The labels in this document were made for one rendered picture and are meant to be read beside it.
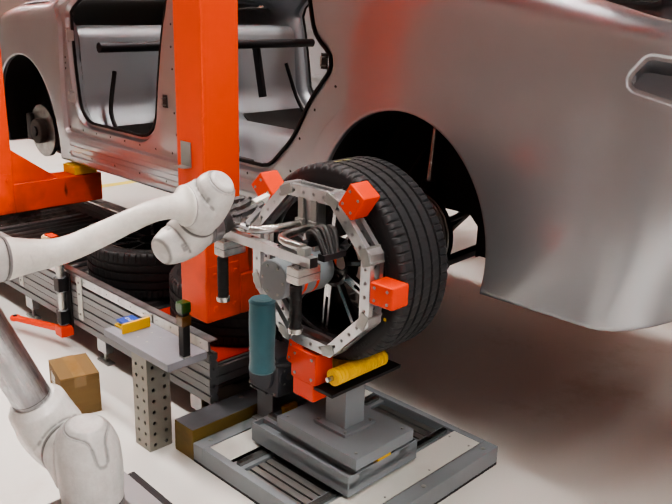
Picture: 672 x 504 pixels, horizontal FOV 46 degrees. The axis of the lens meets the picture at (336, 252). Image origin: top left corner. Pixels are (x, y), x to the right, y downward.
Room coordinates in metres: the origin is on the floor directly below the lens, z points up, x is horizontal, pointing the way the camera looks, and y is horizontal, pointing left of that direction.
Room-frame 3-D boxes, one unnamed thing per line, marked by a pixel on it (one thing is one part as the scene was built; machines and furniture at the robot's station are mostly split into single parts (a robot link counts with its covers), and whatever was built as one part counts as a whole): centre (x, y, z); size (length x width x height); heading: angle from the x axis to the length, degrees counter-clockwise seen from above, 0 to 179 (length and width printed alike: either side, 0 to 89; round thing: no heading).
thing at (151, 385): (2.75, 0.69, 0.21); 0.10 x 0.10 x 0.42; 46
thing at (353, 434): (2.55, -0.05, 0.32); 0.40 x 0.30 x 0.28; 46
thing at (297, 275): (2.17, 0.09, 0.93); 0.09 x 0.05 x 0.05; 136
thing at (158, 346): (2.72, 0.67, 0.44); 0.43 x 0.17 x 0.03; 46
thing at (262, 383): (2.89, 0.13, 0.26); 0.42 x 0.18 x 0.35; 136
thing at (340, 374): (2.42, -0.09, 0.51); 0.29 x 0.06 x 0.06; 136
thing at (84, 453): (1.75, 0.61, 0.56); 0.18 x 0.16 x 0.22; 44
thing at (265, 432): (2.59, -0.01, 0.13); 0.50 x 0.36 x 0.10; 46
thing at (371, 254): (2.43, 0.07, 0.85); 0.54 x 0.07 x 0.54; 46
